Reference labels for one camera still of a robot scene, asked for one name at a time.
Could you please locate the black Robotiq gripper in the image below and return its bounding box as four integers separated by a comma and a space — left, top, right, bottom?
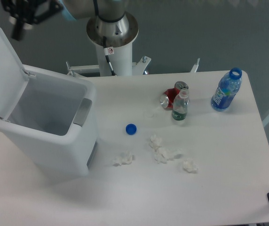
1, 0, 63, 40

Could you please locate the white trash can lid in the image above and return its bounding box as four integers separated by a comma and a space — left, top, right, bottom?
0, 28, 29, 120

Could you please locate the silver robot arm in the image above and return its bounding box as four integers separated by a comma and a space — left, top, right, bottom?
1, 0, 139, 47

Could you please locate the white plastic trash can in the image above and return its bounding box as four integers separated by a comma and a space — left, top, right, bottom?
0, 65, 99, 177

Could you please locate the blue bottle cap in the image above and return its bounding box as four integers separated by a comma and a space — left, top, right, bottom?
125, 123, 137, 135

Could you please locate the clear white bottle cap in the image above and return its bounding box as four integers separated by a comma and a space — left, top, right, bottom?
143, 110, 154, 118

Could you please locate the crushed red soda can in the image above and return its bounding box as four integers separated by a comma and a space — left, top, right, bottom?
159, 81, 189, 110

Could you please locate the crumpled white tissue left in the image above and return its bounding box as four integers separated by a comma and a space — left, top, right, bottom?
112, 151, 135, 166

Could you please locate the crumpled white tissue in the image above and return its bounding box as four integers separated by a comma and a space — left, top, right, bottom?
149, 134, 162, 150
182, 158, 198, 174
112, 151, 135, 166
154, 147, 182, 164

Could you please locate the clear green-label water bottle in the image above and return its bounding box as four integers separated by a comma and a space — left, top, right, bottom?
172, 88, 190, 121

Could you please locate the crumpled white tissue top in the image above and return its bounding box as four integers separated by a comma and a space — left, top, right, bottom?
149, 134, 162, 150

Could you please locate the crumpled white tissue middle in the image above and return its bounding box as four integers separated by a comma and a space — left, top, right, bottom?
154, 147, 182, 164

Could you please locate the blue plastic drink bottle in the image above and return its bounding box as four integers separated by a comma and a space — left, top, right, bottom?
211, 67, 242, 112

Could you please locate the crumpled white tissue right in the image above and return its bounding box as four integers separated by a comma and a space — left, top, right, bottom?
182, 158, 198, 174

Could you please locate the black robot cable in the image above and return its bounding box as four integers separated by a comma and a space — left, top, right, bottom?
103, 35, 118, 77

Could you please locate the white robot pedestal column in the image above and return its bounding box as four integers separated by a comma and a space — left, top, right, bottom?
95, 43, 133, 77

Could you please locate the white pedestal base frame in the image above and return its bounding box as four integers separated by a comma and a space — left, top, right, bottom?
65, 56, 201, 77

